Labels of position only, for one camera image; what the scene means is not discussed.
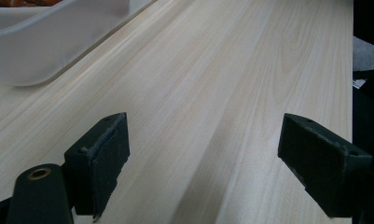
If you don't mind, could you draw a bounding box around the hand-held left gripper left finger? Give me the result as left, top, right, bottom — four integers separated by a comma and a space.
63, 112, 131, 218

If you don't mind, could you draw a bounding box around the clear plastic container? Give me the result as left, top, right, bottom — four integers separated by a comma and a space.
0, 0, 158, 88

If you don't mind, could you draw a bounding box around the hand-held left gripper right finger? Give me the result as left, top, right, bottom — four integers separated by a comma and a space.
277, 113, 374, 218

